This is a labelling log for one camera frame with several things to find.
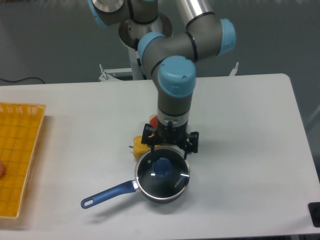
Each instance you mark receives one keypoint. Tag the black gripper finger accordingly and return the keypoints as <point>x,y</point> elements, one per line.
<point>149,137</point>
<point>191,143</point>

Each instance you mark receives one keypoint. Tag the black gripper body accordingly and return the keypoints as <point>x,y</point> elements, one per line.
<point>170,135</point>

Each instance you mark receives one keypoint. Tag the glass lid with blue knob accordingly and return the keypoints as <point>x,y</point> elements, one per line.
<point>162,174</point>

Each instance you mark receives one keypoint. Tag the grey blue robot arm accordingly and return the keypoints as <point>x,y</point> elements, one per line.
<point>168,60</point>

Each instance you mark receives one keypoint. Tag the red bell pepper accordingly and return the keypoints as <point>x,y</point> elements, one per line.
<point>154,122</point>

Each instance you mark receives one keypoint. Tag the yellow bell pepper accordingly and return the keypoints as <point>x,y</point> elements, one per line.
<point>138,149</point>

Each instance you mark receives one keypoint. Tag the beige bread piece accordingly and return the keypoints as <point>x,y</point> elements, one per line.
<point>152,116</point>

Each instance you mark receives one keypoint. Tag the yellow woven basket tray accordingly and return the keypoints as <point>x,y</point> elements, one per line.
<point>20,126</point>

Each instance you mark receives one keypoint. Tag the black device at table edge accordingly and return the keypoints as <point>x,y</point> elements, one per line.
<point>314,210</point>

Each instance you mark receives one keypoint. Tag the blue handled saucepan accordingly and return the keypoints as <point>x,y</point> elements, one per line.
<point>123,188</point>

